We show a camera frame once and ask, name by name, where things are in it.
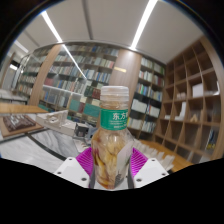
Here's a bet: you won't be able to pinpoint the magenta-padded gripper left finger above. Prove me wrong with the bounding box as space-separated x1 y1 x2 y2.
53 147 95 190

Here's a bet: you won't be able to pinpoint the tall bookshelf wall with books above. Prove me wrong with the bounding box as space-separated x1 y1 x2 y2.
9 42 166 135

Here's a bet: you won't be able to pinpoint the dark grey building model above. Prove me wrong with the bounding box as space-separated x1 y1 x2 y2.
73 121 100 140

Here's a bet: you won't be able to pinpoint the wooden cubby shelf unit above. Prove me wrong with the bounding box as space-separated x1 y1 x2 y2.
154 35 224 162

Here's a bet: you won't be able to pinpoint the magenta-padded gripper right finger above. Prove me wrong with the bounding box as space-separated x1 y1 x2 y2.
127 147 170 190

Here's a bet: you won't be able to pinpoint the ceiling light strips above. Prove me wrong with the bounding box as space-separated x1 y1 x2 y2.
12 0 160 80

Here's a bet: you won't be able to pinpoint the long wooden slatted bench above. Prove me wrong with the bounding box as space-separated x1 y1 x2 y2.
0 101 50 116

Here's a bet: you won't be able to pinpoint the clear plastic bottle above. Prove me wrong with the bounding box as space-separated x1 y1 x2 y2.
90 85 135 191

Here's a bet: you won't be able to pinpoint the curved wooden slatted bench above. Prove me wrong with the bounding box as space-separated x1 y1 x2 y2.
139 138 195 173

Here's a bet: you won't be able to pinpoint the white building model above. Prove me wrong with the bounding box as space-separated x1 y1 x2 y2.
34 109 78 135

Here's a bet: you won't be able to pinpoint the brown architectural model board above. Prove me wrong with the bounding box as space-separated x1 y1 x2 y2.
0 113 45 139

